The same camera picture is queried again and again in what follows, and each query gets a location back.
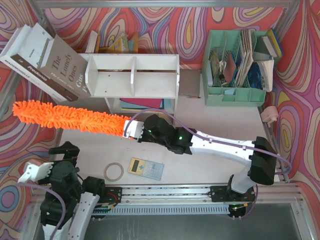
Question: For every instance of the white wooden bookshelf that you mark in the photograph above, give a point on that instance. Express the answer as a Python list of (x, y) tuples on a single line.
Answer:
[(112, 77)]

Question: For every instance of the grey cardboard sheet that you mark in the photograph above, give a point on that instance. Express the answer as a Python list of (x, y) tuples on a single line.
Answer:
[(189, 82)]

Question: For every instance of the masking tape roll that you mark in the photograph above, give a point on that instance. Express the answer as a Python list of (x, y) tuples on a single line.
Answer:
[(113, 172)]

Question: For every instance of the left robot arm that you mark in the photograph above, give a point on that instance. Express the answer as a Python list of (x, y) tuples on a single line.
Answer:
[(69, 203)]

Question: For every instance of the white Mademoiselle book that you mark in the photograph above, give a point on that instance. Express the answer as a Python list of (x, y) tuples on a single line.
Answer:
[(12, 48)]

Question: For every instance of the orange microfiber duster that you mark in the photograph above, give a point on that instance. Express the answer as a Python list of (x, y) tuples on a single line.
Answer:
[(63, 117)]

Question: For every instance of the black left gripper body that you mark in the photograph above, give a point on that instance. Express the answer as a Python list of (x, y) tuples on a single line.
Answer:
[(64, 155)]

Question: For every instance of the green desk organizer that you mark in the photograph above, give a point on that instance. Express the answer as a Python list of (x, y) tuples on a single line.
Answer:
[(227, 60)]

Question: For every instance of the brown Lonely Ones book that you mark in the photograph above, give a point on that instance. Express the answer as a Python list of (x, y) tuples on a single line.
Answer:
[(66, 67)]

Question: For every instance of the pink piggy figure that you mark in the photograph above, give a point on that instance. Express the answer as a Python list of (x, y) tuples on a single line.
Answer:
[(269, 115)]

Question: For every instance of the stack of coloured paper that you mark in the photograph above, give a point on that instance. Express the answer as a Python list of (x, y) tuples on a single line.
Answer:
[(141, 103)]

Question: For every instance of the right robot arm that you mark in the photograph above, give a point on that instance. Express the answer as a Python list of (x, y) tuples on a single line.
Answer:
[(258, 156)]

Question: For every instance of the pencil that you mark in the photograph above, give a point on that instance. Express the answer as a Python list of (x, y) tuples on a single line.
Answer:
[(194, 97)]

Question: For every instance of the Fredonia book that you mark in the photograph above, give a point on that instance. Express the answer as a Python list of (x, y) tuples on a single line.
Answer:
[(30, 56)]

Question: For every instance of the yellow grey calculator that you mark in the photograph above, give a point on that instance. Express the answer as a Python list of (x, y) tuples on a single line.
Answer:
[(146, 168)]

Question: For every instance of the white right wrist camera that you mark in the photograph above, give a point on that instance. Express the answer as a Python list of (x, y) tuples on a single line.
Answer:
[(134, 130)]

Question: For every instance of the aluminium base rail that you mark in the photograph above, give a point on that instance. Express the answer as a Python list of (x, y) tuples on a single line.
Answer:
[(196, 194)]

